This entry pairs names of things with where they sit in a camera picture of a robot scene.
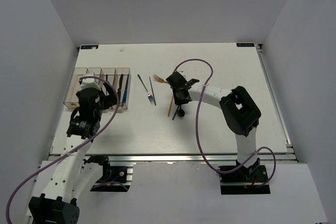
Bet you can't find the orange chopstick long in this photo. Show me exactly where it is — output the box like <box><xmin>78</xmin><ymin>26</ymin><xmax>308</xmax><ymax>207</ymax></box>
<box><xmin>167</xmin><ymin>96</ymin><xmax>174</xmax><ymax>117</ymax></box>

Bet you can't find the black spoon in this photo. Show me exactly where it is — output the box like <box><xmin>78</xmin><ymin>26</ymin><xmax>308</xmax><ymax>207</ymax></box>
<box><xmin>176</xmin><ymin>105</ymin><xmax>185</xmax><ymax>118</ymax></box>

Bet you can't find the blue knife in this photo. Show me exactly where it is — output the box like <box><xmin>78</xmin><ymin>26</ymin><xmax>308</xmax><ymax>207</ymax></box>
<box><xmin>122</xmin><ymin>74</ymin><xmax>129</xmax><ymax>106</ymax></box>

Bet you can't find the black knife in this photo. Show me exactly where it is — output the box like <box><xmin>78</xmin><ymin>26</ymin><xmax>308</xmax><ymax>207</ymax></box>
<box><xmin>117</xmin><ymin>74</ymin><xmax>124</xmax><ymax>106</ymax></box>

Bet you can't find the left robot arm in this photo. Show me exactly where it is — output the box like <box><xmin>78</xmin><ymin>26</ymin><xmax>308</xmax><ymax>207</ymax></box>
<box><xmin>28</xmin><ymin>77</ymin><xmax>119</xmax><ymax>223</ymax></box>

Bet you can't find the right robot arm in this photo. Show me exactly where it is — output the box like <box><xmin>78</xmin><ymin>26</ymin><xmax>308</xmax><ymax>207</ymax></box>
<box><xmin>166</xmin><ymin>73</ymin><xmax>261</xmax><ymax>182</ymax></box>

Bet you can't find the gold ornate fork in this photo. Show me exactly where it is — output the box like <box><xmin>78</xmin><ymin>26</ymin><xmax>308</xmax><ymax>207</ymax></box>
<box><xmin>153</xmin><ymin>74</ymin><xmax>168</xmax><ymax>84</ymax></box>

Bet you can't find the rainbow fork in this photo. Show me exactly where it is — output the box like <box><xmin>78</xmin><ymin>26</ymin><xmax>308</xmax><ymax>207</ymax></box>
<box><xmin>137</xmin><ymin>74</ymin><xmax>154</xmax><ymax>104</ymax></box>

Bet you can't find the clear four-compartment container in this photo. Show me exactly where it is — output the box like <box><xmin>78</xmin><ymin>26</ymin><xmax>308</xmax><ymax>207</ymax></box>
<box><xmin>64</xmin><ymin>67</ymin><xmax>131</xmax><ymax>109</ymax></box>

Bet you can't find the right blue table label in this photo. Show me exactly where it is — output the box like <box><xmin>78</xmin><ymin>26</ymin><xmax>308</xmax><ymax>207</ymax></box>
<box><xmin>236</xmin><ymin>42</ymin><xmax>255</xmax><ymax>47</ymax></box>

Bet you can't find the blue table label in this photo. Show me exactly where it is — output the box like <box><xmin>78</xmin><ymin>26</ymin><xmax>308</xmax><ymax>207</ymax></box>
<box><xmin>80</xmin><ymin>45</ymin><xmax>99</xmax><ymax>50</ymax></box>
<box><xmin>236</xmin><ymin>42</ymin><xmax>255</xmax><ymax>47</ymax></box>

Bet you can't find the left blue table label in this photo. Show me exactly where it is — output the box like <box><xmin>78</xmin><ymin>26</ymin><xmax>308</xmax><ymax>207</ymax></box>
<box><xmin>80</xmin><ymin>45</ymin><xmax>99</xmax><ymax>50</ymax></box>

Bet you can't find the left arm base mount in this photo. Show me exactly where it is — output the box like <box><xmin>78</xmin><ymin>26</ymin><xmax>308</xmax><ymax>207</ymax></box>
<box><xmin>83</xmin><ymin>155</ymin><xmax>133</xmax><ymax>192</ymax></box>

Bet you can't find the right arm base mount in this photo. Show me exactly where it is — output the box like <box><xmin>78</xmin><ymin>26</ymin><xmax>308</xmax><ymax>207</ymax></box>
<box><xmin>219</xmin><ymin>165</ymin><xmax>271</xmax><ymax>195</ymax></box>

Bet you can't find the aluminium table frame rail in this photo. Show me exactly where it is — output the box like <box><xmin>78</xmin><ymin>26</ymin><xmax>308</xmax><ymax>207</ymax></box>
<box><xmin>256</xmin><ymin>44</ymin><xmax>298</xmax><ymax>163</ymax></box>

